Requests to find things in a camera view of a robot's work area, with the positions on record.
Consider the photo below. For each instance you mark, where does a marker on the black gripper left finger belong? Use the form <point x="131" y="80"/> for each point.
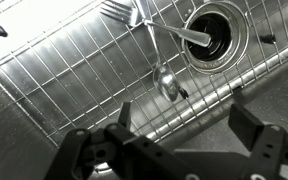
<point x="134" y="156"/>

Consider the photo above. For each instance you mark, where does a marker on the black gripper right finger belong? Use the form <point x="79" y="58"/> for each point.
<point x="270" y="150"/>

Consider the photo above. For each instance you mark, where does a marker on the silver spoon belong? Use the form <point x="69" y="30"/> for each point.
<point x="165" y="83"/>

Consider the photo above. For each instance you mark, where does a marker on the silver fork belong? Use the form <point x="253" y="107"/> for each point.
<point x="184" y="33"/>

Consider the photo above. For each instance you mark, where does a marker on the sink drain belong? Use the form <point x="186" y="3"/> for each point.
<point x="214" y="65"/>

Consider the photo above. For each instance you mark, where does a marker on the stainless steel sink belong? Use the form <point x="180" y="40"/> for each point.
<point x="17" y="133"/>

